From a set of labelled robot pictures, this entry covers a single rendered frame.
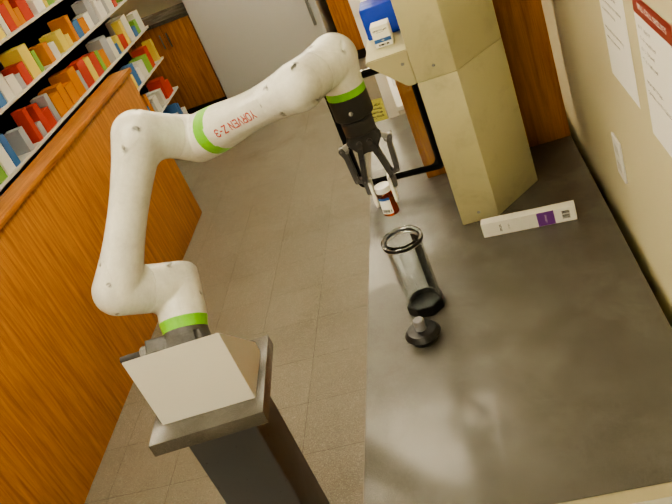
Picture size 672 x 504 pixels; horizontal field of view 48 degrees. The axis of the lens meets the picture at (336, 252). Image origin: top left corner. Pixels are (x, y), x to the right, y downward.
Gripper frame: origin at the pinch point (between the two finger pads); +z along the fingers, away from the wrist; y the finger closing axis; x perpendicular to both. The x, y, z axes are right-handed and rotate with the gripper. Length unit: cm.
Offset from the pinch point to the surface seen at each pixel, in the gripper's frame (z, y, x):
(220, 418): 36, 56, 24
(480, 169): 20.1, -22.8, -34.9
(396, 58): -19.0, -10.2, -34.9
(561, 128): 33, -51, -72
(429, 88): -8.1, -16.0, -34.9
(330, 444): 130, 66, -54
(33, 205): 24, 181, -142
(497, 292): 36.7, -18.6, 2.1
